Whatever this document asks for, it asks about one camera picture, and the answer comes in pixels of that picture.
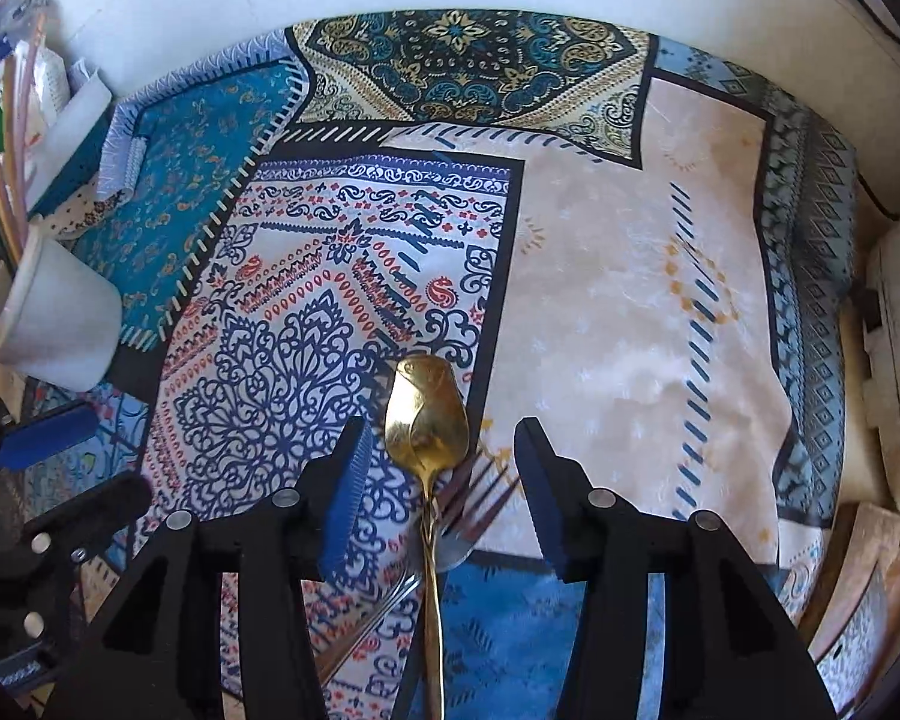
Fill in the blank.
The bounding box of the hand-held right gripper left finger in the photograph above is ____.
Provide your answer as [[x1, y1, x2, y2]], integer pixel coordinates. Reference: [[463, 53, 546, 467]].
[[66, 416, 376, 720]]

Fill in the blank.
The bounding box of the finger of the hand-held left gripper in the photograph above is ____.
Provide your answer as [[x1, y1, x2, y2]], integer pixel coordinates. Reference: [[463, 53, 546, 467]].
[[15, 474, 155, 563], [0, 401, 100, 496]]

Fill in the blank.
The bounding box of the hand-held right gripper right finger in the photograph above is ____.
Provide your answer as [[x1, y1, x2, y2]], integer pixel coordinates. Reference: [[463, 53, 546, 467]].
[[514, 416, 837, 720]]

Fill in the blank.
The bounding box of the gold spoon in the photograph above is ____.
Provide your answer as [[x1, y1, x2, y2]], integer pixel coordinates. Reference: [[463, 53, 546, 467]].
[[384, 354, 472, 720]]

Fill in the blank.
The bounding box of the white ribbed cup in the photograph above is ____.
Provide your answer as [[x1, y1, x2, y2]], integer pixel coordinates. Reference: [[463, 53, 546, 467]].
[[0, 214, 125, 393]]

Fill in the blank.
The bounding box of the bunch of dark chopsticks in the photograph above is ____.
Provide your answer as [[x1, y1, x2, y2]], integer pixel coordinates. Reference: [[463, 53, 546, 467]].
[[0, 7, 50, 263]]

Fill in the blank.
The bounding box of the steel fork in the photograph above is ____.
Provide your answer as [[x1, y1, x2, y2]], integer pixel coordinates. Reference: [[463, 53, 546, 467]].
[[313, 444, 524, 685]]

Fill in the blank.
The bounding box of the patterned patchwork mat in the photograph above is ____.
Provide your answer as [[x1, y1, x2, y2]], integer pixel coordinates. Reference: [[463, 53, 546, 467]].
[[15, 7, 860, 720]]

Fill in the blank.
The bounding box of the wooden board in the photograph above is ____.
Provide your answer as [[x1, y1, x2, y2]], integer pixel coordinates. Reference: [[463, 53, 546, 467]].
[[799, 501, 900, 713]]

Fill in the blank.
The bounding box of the black power cable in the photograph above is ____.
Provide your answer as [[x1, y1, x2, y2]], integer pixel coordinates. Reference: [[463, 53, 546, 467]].
[[855, 165, 900, 222]]

